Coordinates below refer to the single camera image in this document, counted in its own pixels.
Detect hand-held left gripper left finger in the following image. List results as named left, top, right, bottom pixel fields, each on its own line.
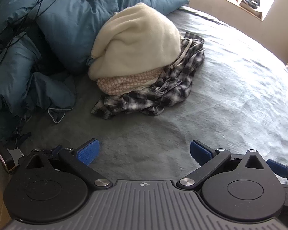
left=26, top=138, right=112, bottom=190

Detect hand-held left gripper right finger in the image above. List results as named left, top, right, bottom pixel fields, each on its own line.
left=176, top=140, right=267, bottom=190

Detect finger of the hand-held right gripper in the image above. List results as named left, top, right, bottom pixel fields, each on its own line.
left=266, top=159, right=288, bottom=185

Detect black white plaid pants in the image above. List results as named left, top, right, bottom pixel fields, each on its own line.
left=90, top=31, right=205, bottom=120

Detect pink patterned garment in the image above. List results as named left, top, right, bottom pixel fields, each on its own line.
left=96, top=67, right=165, bottom=96

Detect black electronic device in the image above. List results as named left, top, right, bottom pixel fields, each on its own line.
left=0, top=131, right=31, bottom=174

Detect white garment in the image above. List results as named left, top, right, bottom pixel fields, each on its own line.
left=132, top=75, right=162, bottom=93

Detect teal duvet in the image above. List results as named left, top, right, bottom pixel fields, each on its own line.
left=0, top=0, right=116, bottom=125

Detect cream fleece blanket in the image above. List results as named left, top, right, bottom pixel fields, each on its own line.
left=88, top=2, right=183, bottom=81

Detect black crumpled object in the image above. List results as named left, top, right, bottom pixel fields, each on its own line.
left=241, top=0, right=261, bottom=9

